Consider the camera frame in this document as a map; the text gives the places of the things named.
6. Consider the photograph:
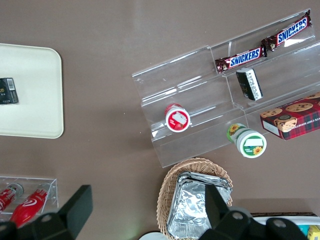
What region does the aluminium foil tray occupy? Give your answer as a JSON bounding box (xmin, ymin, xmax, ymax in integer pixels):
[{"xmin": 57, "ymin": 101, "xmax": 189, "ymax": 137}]
[{"xmin": 166, "ymin": 171, "xmax": 234, "ymax": 235}]

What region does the small black white box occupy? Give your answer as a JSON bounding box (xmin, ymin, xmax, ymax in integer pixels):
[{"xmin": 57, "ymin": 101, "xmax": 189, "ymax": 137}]
[{"xmin": 235, "ymin": 67, "xmax": 264, "ymax": 102}]

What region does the white rectangular snack tray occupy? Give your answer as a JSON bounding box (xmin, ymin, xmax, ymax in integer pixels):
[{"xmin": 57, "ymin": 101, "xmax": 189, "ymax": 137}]
[{"xmin": 249, "ymin": 215, "xmax": 320, "ymax": 240}]

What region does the green sunflower lidded cup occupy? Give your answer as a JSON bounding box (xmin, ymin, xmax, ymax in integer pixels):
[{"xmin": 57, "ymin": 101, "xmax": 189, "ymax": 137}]
[{"xmin": 225, "ymin": 123, "xmax": 268, "ymax": 160}]

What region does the oval light wicker basket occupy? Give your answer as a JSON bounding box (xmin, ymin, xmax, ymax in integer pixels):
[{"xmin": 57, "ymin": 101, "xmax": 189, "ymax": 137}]
[{"xmin": 156, "ymin": 156, "xmax": 235, "ymax": 239}]

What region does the teal snack packet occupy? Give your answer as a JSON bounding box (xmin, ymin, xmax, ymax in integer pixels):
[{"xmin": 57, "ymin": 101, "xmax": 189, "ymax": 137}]
[{"xmin": 297, "ymin": 224, "xmax": 312, "ymax": 240}]

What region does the beige plastic tray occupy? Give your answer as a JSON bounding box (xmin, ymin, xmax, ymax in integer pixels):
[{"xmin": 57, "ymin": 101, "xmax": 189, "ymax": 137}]
[{"xmin": 0, "ymin": 42, "xmax": 65, "ymax": 140}]

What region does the dark mat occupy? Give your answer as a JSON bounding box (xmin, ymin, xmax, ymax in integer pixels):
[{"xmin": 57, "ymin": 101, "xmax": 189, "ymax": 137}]
[{"xmin": 250, "ymin": 211, "xmax": 315, "ymax": 218}]

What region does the clear acrylic bottle rack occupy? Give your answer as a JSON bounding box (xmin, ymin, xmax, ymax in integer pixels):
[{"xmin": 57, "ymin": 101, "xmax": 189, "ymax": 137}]
[{"xmin": 0, "ymin": 175, "xmax": 59, "ymax": 221}]

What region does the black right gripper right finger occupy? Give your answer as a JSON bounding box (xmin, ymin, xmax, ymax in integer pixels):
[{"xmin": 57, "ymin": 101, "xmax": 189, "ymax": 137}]
[{"xmin": 204, "ymin": 183, "xmax": 233, "ymax": 228}]

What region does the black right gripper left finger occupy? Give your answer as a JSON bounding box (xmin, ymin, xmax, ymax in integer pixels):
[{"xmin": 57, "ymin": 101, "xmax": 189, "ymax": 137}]
[{"xmin": 57, "ymin": 184, "xmax": 94, "ymax": 233}]

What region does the red cola bottle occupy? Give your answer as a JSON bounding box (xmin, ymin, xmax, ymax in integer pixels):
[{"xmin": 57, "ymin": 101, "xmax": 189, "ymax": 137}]
[
  {"xmin": 9, "ymin": 183, "xmax": 51, "ymax": 228},
  {"xmin": 0, "ymin": 183, "xmax": 25, "ymax": 214}
]

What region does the red strawberry lidded cup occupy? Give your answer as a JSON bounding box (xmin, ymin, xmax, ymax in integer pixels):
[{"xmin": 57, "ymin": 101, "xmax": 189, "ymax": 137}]
[{"xmin": 164, "ymin": 102, "xmax": 194, "ymax": 133}]

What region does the red plaid cookie box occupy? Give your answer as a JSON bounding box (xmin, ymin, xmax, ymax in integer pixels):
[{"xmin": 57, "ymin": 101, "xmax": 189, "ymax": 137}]
[{"xmin": 259, "ymin": 91, "xmax": 320, "ymax": 142}]

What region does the yellow snack packet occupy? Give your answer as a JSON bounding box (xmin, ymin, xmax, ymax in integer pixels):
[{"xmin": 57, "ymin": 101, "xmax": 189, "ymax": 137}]
[{"xmin": 308, "ymin": 224, "xmax": 320, "ymax": 240}]

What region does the Snickers bar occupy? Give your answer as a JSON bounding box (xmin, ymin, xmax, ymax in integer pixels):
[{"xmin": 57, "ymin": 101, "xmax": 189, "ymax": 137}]
[
  {"xmin": 260, "ymin": 13, "xmax": 314, "ymax": 52},
  {"xmin": 214, "ymin": 45, "xmax": 268, "ymax": 75}
]

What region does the clear acrylic stepped stand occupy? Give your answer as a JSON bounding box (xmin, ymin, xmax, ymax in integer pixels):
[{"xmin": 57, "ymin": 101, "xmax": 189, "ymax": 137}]
[{"xmin": 131, "ymin": 8, "xmax": 320, "ymax": 169}]

